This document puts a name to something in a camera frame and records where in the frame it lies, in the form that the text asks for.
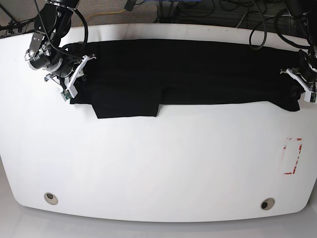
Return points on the black T-shirt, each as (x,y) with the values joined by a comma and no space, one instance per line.
(131,78)

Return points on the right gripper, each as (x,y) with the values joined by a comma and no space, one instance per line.
(63,63)

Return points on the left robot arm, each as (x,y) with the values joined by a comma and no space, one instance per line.
(304,13)

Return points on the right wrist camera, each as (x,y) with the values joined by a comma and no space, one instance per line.
(66,95)

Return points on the left table grommet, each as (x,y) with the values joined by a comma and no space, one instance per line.
(51,198)

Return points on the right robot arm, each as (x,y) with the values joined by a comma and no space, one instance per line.
(55,17)

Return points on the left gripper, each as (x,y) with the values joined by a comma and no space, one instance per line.
(308,72)

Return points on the red tape marker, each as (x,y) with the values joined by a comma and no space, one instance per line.
(291,154)

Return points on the right table grommet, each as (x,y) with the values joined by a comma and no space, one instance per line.
(267,204)

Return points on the table grommet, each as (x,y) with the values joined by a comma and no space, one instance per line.
(267,204)
(51,198)

